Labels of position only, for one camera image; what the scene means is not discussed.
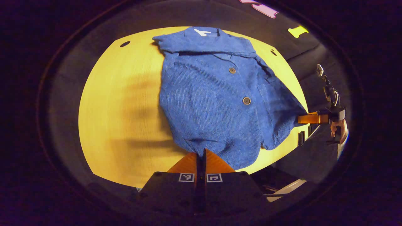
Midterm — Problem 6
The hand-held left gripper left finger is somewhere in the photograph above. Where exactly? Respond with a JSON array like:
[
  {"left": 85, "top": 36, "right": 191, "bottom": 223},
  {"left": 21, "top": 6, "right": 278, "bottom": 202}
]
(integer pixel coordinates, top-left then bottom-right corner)
[{"left": 138, "top": 153, "right": 202, "bottom": 217}]

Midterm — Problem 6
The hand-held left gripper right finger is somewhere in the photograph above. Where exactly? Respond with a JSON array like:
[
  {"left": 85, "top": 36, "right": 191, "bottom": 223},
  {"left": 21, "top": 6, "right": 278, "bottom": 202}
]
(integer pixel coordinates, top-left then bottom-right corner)
[{"left": 201, "top": 148, "right": 270, "bottom": 217}]

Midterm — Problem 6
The blue button jacket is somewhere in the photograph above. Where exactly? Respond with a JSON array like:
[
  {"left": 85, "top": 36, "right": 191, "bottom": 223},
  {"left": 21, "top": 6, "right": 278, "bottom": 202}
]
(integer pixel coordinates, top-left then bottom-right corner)
[{"left": 152, "top": 27, "right": 310, "bottom": 170}]

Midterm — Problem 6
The white flat board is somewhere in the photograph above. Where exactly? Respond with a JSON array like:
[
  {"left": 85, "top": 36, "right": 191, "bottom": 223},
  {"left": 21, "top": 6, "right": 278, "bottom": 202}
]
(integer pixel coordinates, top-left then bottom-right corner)
[{"left": 267, "top": 179, "right": 307, "bottom": 202}]

